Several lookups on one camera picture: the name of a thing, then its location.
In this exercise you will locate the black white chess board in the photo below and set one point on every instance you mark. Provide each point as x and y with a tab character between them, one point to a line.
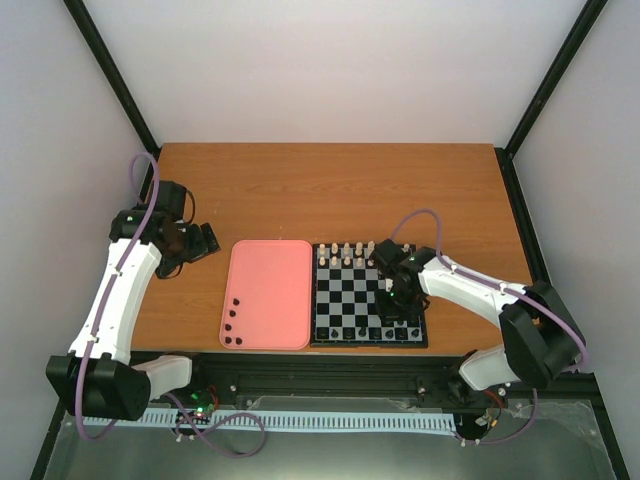
343	297

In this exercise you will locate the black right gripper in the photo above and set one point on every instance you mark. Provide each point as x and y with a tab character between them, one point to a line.
385	312

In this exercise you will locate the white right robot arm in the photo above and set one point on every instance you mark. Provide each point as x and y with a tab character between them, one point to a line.
540	339

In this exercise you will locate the black aluminium frame rail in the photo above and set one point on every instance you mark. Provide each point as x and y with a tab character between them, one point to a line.
423	381

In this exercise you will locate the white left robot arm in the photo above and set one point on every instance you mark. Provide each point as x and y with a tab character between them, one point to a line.
95	378

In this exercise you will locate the pink plastic tray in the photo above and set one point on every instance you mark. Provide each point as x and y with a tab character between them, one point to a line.
272	279

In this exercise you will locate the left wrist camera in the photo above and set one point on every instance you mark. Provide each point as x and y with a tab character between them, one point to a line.
171	200

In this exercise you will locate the light blue cable duct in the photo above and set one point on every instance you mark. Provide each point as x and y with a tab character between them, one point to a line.
334	422

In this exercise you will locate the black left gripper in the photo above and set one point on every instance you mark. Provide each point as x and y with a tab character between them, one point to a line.
167	265

